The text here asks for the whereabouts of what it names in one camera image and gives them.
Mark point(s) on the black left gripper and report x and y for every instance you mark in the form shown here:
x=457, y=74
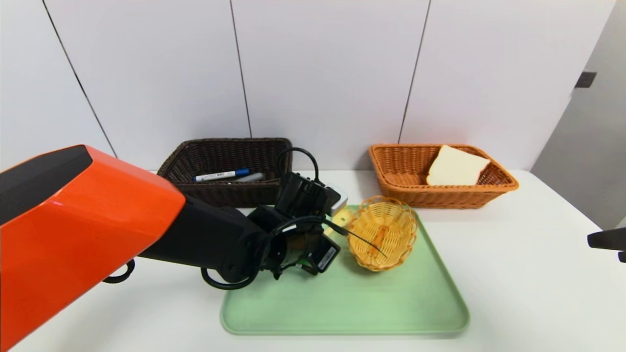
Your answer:
x=326, y=257

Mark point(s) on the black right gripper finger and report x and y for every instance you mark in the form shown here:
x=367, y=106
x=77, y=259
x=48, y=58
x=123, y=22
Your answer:
x=606, y=239

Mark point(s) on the white marker with blue cap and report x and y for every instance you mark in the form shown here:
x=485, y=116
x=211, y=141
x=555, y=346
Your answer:
x=220, y=175

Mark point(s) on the toast bread slice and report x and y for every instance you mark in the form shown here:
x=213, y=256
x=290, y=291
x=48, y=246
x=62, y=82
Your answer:
x=455, y=168

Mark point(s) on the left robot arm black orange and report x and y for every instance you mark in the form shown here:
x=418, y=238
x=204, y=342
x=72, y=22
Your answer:
x=73, y=230

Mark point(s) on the small round yellow wicker basket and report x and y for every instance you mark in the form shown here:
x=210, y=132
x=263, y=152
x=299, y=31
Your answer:
x=384, y=234

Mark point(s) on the orange rectangular wicker basket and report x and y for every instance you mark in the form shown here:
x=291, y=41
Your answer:
x=406, y=166

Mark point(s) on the dark brown wicker basket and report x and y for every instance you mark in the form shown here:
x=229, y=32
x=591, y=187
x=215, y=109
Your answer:
x=220, y=156

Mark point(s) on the light green plastic tray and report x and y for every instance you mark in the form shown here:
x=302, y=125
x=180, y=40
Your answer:
x=381, y=303

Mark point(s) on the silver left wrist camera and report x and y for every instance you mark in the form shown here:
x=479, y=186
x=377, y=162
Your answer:
x=337, y=201

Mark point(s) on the black wall bracket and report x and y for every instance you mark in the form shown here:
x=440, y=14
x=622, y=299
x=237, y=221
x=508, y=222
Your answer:
x=586, y=79

